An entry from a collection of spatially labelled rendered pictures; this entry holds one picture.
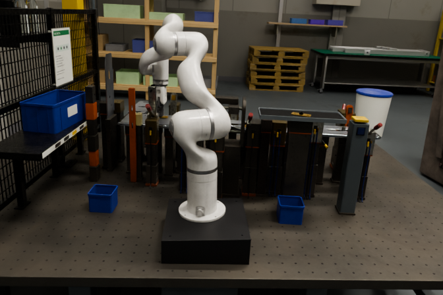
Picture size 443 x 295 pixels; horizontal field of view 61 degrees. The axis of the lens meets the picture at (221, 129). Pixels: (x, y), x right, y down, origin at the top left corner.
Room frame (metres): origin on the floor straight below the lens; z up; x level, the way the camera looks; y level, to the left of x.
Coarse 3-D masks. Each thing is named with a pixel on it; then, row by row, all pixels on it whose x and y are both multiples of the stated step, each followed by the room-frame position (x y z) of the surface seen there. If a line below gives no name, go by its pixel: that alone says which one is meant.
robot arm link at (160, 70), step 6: (168, 60) 2.02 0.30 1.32; (156, 66) 1.97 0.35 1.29; (162, 66) 1.98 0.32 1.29; (168, 66) 2.02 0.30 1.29; (156, 72) 1.98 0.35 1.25; (162, 72) 1.98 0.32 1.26; (168, 72) 2.02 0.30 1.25; (156, 78) 1.98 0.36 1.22; (162, 78) 1.98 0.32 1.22; (168, 78) 2.02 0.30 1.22
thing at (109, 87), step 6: (108, 54) 1.99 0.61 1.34; (108, 60) 1.99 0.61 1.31; (108, 66) 1.98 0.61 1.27; (108, 72) 1.98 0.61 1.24; (108, 78) 1.98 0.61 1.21; (108, 84) 1.97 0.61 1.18; (108, 90) 1.97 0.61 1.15; (108, 96) 1.96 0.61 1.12; (108, 102) 1.96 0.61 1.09; (108, 108) 1.96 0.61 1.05; (114, 108) 2.04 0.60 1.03; (108, 114) 1.95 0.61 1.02
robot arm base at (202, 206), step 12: (192, 180) 1.32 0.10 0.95; (204, 180) 1.32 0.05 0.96; (216, 180) 1.36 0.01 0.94; (192, 192) 1.32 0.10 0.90; (204, 192) 1.32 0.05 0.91; (216, 192) 1.36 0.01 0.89; (192, 204) 1.32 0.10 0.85; (204, 204) 1.32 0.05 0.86; (216, 204) 1.36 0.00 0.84; (192, 216) 1.31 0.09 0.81; (204, 216) 1.31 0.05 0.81; (216, 216) 1.31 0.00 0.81
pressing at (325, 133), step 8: (120, 120) 1.94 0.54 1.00; (128, 120) 1.93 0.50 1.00; (144, 120) 1.95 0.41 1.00; (160, 120) 1.96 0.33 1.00; (168, 120) 1.97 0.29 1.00; (232, 120) 2.04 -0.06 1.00; (232, 128) 1.91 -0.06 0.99; (240, 128) 1.88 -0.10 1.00; (328, 128) 1.96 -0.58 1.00; (336, 128) 1.97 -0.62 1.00; (328, 136) 1.85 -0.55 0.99; (336, 136) 1.85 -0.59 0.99; (344, 136) 1.85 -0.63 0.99; (376, 136) 1.85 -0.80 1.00
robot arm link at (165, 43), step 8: (168, 16) 1.73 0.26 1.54; (176, 16) 1.71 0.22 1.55; (168, 24) 1.64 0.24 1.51; (176, 24) 1.67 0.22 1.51; (160, 32) 1.58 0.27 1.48; (168, 32) 1.59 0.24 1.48; (160, 40) 1.56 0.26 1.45; (168, 40) 1.56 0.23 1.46; (176, 40) 1.57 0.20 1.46; (160, 48) 1.55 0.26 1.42; (168, 48) 1.56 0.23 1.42; (176, 48) 1.57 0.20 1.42
